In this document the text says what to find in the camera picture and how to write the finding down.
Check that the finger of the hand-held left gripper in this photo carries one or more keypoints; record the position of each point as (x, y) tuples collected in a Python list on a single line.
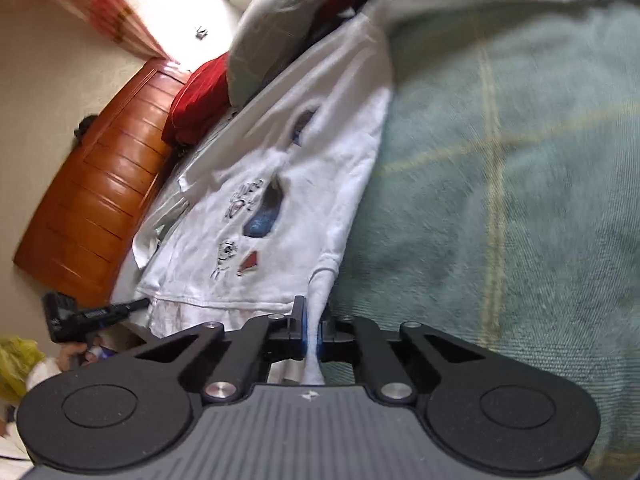
[(131, 305)]

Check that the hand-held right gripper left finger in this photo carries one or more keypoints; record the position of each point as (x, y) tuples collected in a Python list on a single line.
[(299, 332)]

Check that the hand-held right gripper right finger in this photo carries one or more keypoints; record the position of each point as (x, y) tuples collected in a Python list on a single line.
[(326, 342)]

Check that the white printed t-shirt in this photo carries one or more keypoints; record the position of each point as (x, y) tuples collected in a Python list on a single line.
[(280, 200)]

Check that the person's left hand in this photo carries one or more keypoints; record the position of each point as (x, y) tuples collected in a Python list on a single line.
[(70, 357)]

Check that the yellow plastic bag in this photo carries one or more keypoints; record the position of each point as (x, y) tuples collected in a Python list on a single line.
[(17, 362)]

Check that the wooden headboard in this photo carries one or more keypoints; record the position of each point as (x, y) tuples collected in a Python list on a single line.
[(95, 195)]

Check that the small dark cloth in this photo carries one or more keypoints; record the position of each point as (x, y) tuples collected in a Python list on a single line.
[(86, 129)]

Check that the green checked bed blanket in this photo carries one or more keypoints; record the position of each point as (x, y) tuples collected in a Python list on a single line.
[(500, 220)]

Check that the red pillow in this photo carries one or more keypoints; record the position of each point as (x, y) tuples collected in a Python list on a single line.
[(200, 95)]

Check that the grey pillow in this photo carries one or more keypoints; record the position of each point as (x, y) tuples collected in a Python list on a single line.
[(272, 35)]

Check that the pink patterned curtain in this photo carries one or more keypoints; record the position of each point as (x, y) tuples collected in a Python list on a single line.
[(100, 5)]

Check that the metal wall hook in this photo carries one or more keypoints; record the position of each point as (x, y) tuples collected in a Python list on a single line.
[(201, 33)]

